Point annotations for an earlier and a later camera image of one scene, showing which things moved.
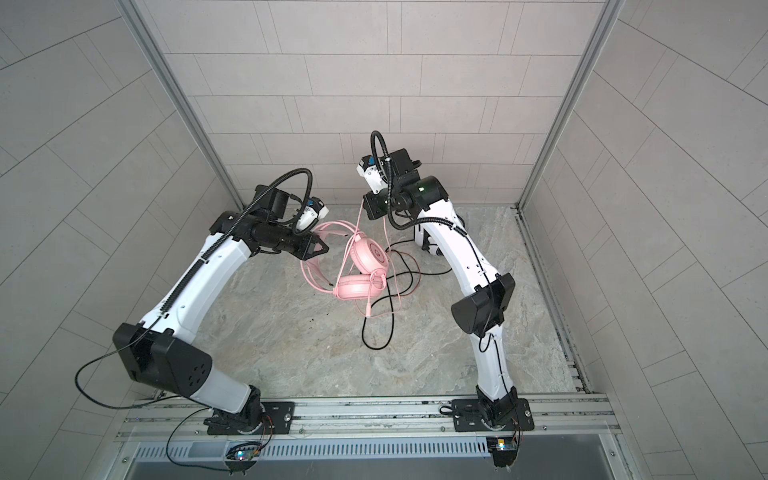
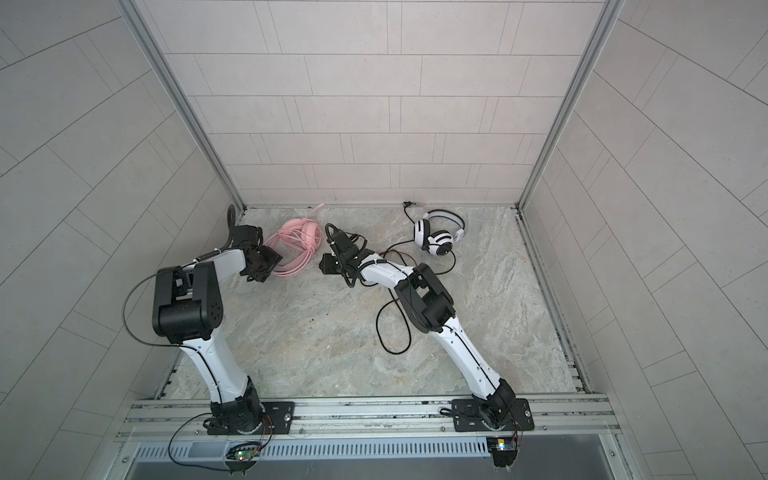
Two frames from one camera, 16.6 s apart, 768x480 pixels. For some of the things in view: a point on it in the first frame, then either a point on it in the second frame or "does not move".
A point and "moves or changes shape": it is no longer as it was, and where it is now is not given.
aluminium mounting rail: x=560 y=418 does not move
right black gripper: x=375 y=204 → x=329 y=263
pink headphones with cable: x=367 y=277 moves or changes shape
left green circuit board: x=242 y=458 does not move
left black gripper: x=303 y=252 → x=273 y=258
